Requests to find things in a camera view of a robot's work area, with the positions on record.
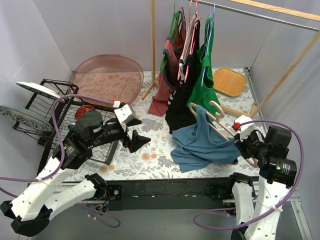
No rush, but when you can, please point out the white plate upper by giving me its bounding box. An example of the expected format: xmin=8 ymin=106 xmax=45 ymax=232
xmin=16 ymin=82 xmax=60 ymax=101

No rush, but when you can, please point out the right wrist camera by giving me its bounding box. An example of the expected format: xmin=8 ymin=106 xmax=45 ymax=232
xmin=232 ymin=115 xmax=255 ymax=141

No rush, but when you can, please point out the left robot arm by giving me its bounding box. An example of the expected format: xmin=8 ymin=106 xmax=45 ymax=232
xmin=0 ymin=110 xmax=151 ymax=237

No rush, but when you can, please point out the floral tablecloth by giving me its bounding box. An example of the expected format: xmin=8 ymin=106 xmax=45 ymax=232
xmin=48 ymin=67 xmax=266 ymax=180

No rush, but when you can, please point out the black wire dish rack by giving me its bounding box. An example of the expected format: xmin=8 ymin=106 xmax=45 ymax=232
xmin=1 ymin=94 xmax=113 ymax=183

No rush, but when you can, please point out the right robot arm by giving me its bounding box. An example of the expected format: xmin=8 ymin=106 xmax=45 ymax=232
xmin=226 ymin=125 xmax=297 ymax=240

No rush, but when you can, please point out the green hanger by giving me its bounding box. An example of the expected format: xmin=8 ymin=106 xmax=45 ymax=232
xmin=167 ymin=7 xmax=186 ymax=59

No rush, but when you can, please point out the black tank top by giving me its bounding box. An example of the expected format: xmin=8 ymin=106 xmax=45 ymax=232
xmin=165 ymin=20 xmax=201 ymax=133

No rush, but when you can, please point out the red tank top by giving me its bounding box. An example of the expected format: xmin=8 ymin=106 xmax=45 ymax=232
xmin=147 ymin=6 xmax=187 ymax=116

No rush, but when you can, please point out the pink hanger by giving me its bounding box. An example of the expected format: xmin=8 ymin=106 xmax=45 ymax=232
xmin=177 ymin=0 xmax=200 ymax=83

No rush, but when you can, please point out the green tank top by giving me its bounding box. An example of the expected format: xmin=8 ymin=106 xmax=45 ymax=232
xmin=186 ymin=17 xmax=220 ymax=115

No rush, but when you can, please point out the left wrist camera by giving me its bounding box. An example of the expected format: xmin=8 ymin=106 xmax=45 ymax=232
xmin=112 ymin=100 xmax=136 ymax=132

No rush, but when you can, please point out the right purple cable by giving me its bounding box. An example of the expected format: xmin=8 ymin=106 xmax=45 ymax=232
xmin=193 ymin=119 xmax=305 ymax=230

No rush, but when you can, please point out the blue hanger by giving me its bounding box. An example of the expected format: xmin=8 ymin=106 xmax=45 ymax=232
xmin=199 ymin=1 xmax=217 ymax=88

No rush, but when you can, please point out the red floral bowl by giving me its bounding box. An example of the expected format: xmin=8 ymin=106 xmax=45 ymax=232
xmin=74 ymin=104 xmax=95 ymax=120

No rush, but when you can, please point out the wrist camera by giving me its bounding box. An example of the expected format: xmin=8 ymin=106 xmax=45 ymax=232
xmin=112 ymin=100 xmax=136 ymax=132
xmin=232 ymin=115 xmax=255 ymax=141

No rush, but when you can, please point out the pink plastic basin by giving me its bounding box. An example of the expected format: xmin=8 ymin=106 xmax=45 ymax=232
xmin=69 ymin=54 xmax=144 ymax=105

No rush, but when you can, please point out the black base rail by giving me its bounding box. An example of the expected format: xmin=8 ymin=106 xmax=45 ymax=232
xmin=108 ymin=177 xmax=235 ymax=212

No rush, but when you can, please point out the purple cable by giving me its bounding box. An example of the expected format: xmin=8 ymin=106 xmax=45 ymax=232
xmin=0 ymin=94 xmax=122 ymax=228
xmin=193 ymin=119 xmax=305 ymax=230

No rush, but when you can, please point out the wooden clothes rack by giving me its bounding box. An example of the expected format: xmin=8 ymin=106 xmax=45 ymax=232
xmin=141 ymin=0 xmax=320 ymax=120

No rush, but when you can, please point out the wooden hanger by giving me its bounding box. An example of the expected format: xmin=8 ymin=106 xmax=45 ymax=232
xmin=188 ymin=100 xmax=258 ymax=168

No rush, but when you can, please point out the blue tank top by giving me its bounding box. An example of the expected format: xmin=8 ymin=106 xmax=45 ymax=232
xmin=170 ymin=105 xmax=241 ymax=173

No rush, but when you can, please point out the blue patterned plate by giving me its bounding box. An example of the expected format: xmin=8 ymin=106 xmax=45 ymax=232
xmin=0 ymin=105 xmax=53 ymax=132

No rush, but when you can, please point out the woven bamboo tray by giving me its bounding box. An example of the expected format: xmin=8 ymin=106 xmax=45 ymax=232
xmin=213 ymin=68 xmax=247 ymax=97

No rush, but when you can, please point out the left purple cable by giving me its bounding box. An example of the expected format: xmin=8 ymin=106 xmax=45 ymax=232
xmin=0 ymin=94 xmax=122 ymax=228

